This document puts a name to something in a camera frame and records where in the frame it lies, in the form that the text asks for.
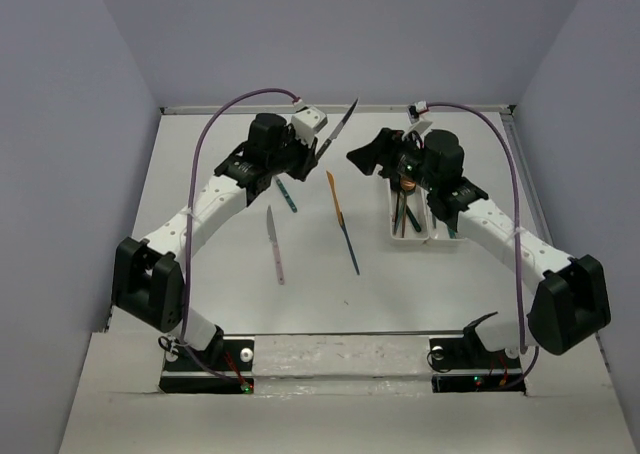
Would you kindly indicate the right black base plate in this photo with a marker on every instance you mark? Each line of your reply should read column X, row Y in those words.
column 456, row 369

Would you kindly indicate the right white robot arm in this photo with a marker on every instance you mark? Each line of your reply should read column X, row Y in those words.
column 561, row 299

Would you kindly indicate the silver knife dark handle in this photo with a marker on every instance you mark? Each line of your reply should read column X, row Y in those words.
column 337, row 130

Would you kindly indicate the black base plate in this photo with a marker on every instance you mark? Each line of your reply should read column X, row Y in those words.
column 456, row 369
column 230, row 373

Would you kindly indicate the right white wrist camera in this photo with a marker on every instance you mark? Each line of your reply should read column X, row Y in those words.
column 419, row 117

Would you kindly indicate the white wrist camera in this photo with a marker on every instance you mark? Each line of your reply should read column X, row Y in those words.
column 419, row 117
column 307, row 121

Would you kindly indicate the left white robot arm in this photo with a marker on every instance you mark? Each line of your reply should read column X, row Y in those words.
column 151, row 274

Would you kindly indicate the silver spoon teal handle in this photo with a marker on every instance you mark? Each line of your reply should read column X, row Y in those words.
column 285, row 193

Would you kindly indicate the silver knife pink handle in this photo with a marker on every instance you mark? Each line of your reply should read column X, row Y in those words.
column 271, row 230

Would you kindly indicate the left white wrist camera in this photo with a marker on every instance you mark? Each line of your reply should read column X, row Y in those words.
column 307, row 121

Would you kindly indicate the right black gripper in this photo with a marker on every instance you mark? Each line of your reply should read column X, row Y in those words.
column 383, row 150

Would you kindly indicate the black spoon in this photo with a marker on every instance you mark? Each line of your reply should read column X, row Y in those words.
column 397, row 211

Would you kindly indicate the teal plastic spoon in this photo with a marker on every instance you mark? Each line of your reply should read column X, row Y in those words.
column 409, row 214

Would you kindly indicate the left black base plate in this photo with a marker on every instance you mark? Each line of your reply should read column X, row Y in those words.
column 230, row 373

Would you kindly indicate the copper spoon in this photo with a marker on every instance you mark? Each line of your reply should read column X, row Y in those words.
column 406, row 186

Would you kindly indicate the white two-compartment container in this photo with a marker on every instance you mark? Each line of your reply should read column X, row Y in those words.
column 434, row 231

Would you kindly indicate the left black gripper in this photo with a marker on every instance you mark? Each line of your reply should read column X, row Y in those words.
column 308, row 161

